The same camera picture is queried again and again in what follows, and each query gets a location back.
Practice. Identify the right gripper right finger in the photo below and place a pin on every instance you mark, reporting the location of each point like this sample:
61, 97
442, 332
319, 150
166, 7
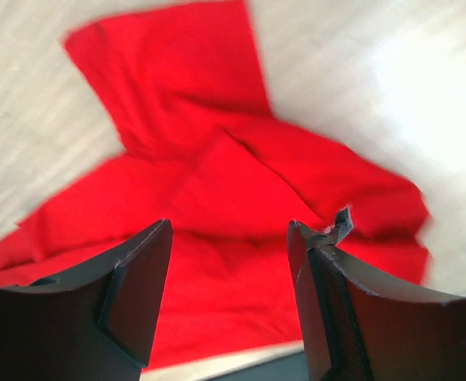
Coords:
361, 323

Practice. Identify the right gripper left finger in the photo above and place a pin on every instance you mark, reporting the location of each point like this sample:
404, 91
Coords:
94, 321

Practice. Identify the red t shirt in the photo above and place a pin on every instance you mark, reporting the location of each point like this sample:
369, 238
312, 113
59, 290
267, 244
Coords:
203, 149

